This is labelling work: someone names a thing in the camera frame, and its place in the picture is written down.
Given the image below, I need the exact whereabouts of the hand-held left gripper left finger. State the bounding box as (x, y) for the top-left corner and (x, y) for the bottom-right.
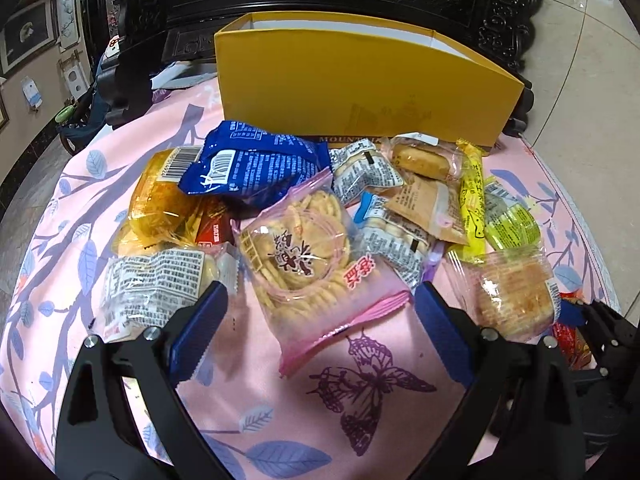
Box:
(55, 280), (231, 480)

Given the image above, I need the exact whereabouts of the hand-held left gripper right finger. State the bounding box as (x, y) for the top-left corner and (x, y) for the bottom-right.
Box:
(414, 281), (586, 480)

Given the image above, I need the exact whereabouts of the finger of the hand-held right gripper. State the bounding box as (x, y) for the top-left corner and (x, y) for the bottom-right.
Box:
(557, 298), (589, 329)
(584, 301), (633, 377)

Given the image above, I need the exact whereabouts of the pink rice cracker packet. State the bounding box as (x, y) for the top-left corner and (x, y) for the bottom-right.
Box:
(235, 167), (416, 378)

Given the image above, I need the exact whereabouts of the kraft brown snack packet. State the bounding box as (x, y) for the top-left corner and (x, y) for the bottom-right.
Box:
(385, 172), (471, 246)

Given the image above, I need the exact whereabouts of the yellow rice cracker stick packet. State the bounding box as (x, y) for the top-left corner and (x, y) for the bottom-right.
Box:
(455, 140), (488, 263)

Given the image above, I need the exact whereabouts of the yellow cardboard box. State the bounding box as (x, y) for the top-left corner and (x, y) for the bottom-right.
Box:
(214, 12), (526, 147)

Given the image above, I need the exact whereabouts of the large clear white-print packet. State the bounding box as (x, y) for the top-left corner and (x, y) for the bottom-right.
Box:
(97, 245), (241, 343)

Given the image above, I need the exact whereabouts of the clear bread packet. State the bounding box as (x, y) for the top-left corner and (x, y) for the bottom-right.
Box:
(445, 246), (563, 343)

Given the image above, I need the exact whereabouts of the red snack bar packet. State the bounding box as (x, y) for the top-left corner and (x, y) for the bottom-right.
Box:
(192, 199), (236, 251)

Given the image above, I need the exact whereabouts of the clear packet with blue edge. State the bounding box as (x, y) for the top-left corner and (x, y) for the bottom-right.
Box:
(352, 192), (446, 288)

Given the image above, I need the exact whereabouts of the yellow-green snack packet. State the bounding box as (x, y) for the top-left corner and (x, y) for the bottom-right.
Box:
(482, 177), (543, 251)

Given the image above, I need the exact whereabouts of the pink floral tablecloth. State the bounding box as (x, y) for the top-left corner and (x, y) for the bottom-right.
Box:
(0, 82), (621, 480)

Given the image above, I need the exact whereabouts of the orange bread packet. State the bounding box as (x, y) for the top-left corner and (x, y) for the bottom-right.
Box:
(112, 147), (236, 256)

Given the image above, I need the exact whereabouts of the clear pastry packet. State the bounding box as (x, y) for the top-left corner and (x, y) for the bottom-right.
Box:
(382, 134), (466, 181)

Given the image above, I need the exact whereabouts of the blue snack bag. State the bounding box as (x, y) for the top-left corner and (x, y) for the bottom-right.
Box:
(179, 120), (333, 211)

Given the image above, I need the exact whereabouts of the small clear white-print packet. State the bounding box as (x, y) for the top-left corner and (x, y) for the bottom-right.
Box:
(327, 140), (406, 206)

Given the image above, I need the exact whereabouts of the blue reclining chair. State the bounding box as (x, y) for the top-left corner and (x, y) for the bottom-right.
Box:
(60, 42), (123, 156)

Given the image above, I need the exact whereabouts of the white paper sheet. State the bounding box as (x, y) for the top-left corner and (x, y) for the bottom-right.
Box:
(150, 62), (218, 90)

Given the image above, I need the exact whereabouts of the flower scroll painting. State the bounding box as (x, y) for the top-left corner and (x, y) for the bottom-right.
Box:
(56, 0), (81, 52)

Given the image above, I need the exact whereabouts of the dark framed picture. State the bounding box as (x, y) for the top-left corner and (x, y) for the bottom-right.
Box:
(0, 0), (57, 77)

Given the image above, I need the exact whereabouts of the white wall fixture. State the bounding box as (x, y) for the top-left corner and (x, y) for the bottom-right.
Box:
(57, 55), (86, 98)

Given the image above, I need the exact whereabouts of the white paper wall holder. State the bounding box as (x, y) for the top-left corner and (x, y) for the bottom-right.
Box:
(21, 76), (43, 109)

